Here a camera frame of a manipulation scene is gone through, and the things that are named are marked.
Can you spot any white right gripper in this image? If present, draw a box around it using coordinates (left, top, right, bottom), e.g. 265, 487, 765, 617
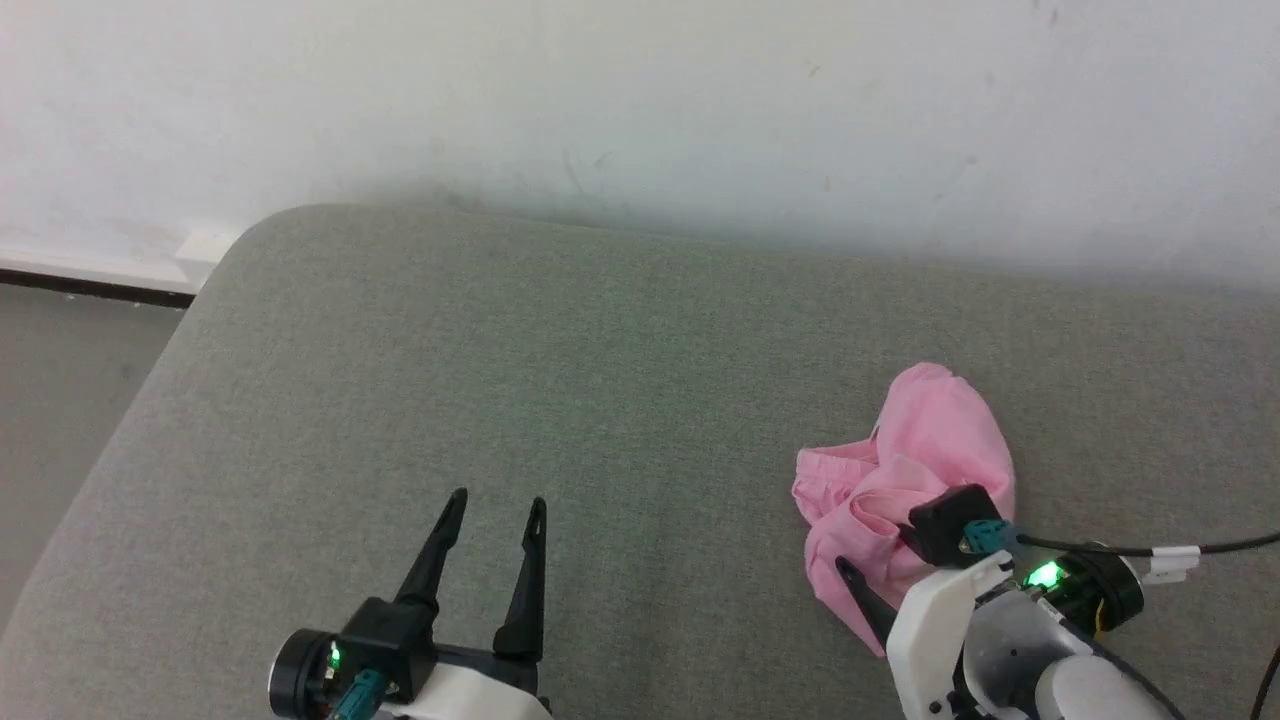
835, 550, 1016, 720

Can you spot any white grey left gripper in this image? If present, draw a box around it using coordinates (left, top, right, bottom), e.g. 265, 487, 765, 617
375, 487, 555, 720

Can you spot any pink garment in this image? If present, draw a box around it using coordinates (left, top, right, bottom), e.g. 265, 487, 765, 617
792, 362, 1017, 658

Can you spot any grey-green fabric sofa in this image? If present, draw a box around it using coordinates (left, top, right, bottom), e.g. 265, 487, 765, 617
0, 203, 1280, 720

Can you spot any black cable with white tag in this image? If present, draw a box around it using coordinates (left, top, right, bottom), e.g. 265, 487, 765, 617
1012, 530, 1280, 586

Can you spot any thin black cable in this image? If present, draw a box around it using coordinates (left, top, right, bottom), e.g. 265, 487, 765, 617
1250, 645, 1280, 720

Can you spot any white wall baseboard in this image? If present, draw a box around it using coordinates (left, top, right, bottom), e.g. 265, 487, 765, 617
0, 228, 241, 307

